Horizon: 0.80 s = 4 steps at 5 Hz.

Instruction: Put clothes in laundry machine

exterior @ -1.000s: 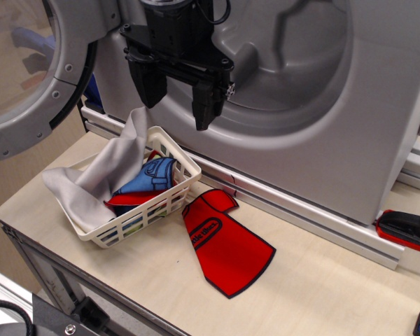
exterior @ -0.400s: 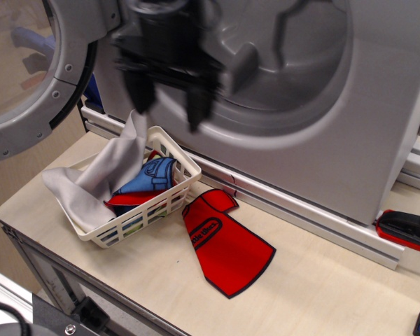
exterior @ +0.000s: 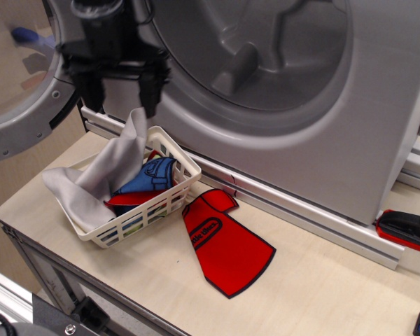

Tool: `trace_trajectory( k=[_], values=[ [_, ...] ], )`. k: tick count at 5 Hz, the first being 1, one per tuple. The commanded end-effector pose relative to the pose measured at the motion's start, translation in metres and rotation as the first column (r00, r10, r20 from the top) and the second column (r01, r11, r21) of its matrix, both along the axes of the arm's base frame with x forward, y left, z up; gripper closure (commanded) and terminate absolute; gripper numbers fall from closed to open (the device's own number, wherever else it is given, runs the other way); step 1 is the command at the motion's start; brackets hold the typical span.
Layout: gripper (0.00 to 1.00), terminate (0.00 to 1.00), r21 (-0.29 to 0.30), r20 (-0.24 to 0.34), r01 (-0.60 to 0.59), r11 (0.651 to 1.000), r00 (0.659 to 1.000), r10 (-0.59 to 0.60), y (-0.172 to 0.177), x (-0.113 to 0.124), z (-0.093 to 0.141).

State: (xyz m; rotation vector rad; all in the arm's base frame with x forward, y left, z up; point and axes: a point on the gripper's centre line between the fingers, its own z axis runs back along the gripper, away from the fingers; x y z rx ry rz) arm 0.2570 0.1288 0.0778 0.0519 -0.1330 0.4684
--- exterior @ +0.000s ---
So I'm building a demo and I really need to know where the aluminium rail under washer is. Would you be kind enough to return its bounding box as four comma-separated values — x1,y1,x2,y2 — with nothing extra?
80,106,405,271

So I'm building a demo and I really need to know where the red and black clamp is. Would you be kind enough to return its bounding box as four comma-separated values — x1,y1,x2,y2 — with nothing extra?
375,210,420,252

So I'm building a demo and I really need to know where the aluminium table frame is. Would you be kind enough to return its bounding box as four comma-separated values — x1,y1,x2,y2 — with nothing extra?
0,220,187,335

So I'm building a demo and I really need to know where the blue jeans cloth piece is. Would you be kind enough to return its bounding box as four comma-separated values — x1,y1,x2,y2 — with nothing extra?
112,157,176,196

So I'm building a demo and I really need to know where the black braided cable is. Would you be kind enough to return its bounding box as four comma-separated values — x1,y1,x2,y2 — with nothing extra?
0,307,18,336

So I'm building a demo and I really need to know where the grey toy washing machine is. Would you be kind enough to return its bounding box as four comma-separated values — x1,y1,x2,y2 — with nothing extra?
134,1,420,224

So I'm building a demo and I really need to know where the red cloth in basket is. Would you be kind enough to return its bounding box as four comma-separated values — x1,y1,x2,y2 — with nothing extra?
104,190,162,207

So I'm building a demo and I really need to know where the white plastic laundry basket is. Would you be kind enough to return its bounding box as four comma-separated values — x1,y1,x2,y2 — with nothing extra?
57,126,202,249

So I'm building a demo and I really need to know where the red shirt cloth cutout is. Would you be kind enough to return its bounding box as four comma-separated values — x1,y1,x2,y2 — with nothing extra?
182,189,276,299

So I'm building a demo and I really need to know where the black metal bracket with bolt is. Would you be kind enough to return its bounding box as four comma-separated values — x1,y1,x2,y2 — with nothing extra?
32,294,110,335

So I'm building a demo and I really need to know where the grey round washer door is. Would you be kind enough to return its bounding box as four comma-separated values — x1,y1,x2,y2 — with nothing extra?
0,1,83,161

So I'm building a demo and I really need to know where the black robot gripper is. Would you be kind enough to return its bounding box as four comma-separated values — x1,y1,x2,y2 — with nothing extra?
57,1,170,118

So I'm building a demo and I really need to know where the grey cloth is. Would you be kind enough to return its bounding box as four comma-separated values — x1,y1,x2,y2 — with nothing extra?
42,108,147,232

